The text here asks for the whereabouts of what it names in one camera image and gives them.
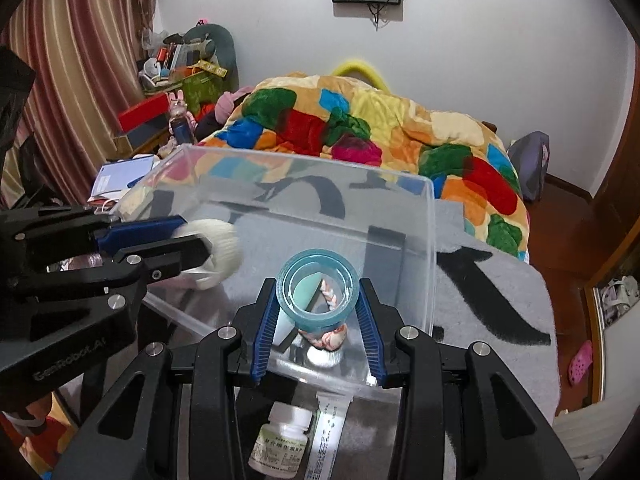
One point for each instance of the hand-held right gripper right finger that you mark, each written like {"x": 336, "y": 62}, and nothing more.
{"x": 371, "y": 342}

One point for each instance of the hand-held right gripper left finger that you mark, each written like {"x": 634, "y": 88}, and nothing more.
{"x": 265, "y": 332}

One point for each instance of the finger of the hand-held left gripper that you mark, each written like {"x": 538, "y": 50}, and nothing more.
{"x": 142, "y": 232}
{"x": 170, "y": 257}

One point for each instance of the blue tape roll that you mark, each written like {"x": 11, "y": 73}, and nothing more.
{"x": 289, "y": 305}

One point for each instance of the white fluffy powder puff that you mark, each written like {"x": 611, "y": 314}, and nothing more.
{"x": 225, "y": 255}

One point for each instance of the clear plastic storage box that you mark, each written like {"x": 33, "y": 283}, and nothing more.
{"x": 350, "y": 200}

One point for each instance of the pink white striped trinket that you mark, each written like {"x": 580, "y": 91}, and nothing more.
{"x": 331, "y": 332}

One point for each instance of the green makeup sponge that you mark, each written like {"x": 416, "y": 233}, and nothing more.
{"x": 306, "y": 292}

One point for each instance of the blue notebook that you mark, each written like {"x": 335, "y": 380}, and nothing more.
{"x": 122, "y": 175}

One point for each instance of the dark glass bottle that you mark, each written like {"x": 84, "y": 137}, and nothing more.
{"x": 183, "y": 132}

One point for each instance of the white medicine bottle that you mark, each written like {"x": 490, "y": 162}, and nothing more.
{"x": 280, "y": 445}

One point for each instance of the red flat box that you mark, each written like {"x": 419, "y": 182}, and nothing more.
{"x": 142, "y": 112}

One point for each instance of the grey mat with black print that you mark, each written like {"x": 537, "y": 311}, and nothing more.
{"x": 490, "y": 320}

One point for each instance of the pink rabbit toy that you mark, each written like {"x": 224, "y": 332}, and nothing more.
{"x": 179, "y": 105}

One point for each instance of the green cardboard box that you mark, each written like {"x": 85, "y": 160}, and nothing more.
{"x": 197, "y": 87}

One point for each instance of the pink knitted hat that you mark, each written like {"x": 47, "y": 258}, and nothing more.
{"x": 230, "y": 102}

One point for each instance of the striped pink curtain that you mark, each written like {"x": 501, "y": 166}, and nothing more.
{"x": 75, "y": 60}

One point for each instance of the pink clog shoe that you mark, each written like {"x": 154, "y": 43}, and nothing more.
{"x": 581, "y": 362}

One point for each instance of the colourful patchwork blanket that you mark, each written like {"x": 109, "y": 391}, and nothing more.
{"x": 400, "y": 125}

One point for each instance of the grey backpack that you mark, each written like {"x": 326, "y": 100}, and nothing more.
{"x": 530, "y": 165}

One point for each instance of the white radiator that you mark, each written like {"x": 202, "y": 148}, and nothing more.
{"x": 595, "y": 430}

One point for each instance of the white sandals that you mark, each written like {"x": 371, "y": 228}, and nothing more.
{"x": 620, "y": 295}

